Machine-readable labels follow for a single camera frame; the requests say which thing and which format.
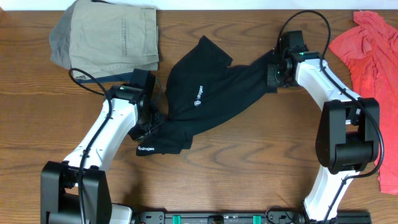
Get black polo shirt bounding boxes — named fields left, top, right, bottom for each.
left=136, top=36, right=277, bottom=156

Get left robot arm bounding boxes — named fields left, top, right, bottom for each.
left=40, top=84, right=157, bottom=223

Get folded beige khaki pants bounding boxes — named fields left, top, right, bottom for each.
left=69, top=1, right=159, bottom=78

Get folded grey garment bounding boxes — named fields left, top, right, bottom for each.
left=49, top=1, right=76, bottom=70

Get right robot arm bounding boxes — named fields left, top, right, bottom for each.
left=266, top=45, right=384, bottom=223

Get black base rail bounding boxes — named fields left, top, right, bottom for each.
left=130, top=207, right=373, bottom=224

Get red t-shirt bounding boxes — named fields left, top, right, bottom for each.
left=329, top=11, right=397, bottom=195

